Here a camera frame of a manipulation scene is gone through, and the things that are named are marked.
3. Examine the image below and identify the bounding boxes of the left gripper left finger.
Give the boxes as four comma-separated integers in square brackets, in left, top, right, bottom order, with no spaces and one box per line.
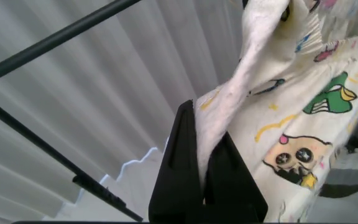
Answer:
[149,99,205,222]

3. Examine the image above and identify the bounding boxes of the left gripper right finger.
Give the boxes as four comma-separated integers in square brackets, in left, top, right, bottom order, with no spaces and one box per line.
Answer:
[204,131,269,222]

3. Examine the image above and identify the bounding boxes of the black clothes rack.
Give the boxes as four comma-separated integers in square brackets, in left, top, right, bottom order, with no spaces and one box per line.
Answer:
[0,0,144,222]

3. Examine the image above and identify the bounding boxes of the cream printed garment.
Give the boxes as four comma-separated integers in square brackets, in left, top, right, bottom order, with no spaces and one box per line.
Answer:
[194,0,358,222]

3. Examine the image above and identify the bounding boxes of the white curtain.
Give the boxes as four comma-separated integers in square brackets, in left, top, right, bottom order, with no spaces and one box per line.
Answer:
[0,0,248,222]

